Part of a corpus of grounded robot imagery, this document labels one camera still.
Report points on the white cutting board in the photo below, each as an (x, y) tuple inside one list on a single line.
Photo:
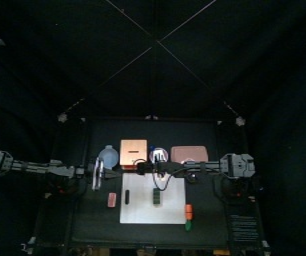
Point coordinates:
[(141, 213)]

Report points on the pink rectangular container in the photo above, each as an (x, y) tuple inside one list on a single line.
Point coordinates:
[(189, 153)]

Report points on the orange toy carrot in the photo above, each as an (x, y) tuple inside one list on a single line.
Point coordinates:
[(188, 213)]

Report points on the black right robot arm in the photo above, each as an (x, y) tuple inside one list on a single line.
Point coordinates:
[(229, 165)]

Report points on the copper orange box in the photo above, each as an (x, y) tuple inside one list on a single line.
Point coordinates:
[(133, 150)]

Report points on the white text label sticker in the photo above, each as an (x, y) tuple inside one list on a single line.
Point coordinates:
[(243, 230)]

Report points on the small pink block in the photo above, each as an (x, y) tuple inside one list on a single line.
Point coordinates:
[(112, 200)]

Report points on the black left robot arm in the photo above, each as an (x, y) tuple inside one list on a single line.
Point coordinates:
[(34, 166)]

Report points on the light blue bowl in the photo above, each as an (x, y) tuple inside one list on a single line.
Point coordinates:
[(109, 156)]

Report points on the small blue item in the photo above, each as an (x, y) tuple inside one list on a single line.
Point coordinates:
[(152, 146)]

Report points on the dark green sushi roll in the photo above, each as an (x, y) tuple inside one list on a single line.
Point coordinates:
[(157, 196)]

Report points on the white pink round cup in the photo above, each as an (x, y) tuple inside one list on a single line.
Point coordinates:
[(160, 154)]

